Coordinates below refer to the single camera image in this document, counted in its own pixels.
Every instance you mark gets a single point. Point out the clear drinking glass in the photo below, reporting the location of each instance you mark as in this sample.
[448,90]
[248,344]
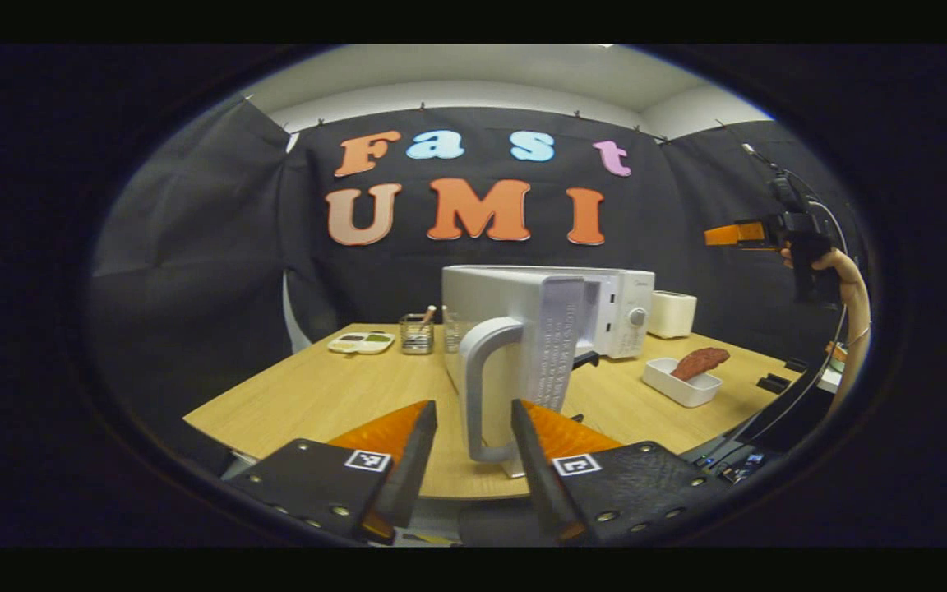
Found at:
[450,333]

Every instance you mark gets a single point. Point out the small black electronic device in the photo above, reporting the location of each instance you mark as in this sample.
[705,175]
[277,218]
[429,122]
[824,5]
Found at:
[732,467]

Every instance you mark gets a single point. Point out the small black block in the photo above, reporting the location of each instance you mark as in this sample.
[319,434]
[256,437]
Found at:
[795,364]
[773,383]

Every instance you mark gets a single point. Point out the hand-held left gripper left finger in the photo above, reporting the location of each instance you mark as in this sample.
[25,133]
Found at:
[408,469]

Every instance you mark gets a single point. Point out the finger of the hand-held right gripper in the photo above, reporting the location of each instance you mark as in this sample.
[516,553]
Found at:
[732,233]

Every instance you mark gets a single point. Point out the white microwave oven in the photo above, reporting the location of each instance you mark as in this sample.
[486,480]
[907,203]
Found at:
[506,296]

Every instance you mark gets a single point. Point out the brown cooked meat piece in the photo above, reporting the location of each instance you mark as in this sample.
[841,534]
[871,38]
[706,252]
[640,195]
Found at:
[699,362]

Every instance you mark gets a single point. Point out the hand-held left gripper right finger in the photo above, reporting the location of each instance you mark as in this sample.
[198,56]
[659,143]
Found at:
[539,469]

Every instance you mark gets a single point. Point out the white rectangular dish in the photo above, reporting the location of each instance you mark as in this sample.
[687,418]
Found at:
[679,390]

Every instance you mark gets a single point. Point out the white sauce palette dish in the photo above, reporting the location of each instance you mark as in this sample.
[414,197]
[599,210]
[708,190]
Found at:
[361,343]

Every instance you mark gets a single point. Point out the glass holder with utensils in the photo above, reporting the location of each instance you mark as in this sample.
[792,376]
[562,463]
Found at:
[416,337]

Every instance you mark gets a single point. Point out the white toaster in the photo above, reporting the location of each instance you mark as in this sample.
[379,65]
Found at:
[671,314]

